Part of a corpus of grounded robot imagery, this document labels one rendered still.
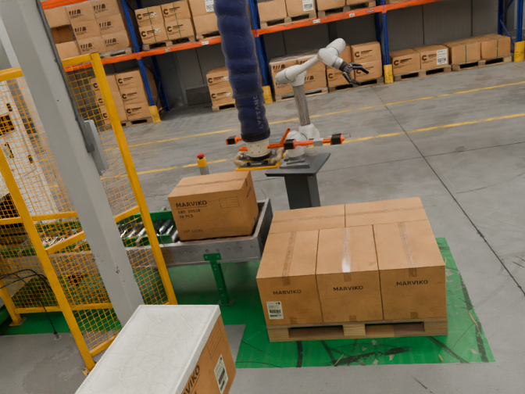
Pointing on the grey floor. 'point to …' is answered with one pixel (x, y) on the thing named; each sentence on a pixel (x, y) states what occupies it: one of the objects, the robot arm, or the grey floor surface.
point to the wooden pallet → (358, 330)
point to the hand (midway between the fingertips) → (363, 77)
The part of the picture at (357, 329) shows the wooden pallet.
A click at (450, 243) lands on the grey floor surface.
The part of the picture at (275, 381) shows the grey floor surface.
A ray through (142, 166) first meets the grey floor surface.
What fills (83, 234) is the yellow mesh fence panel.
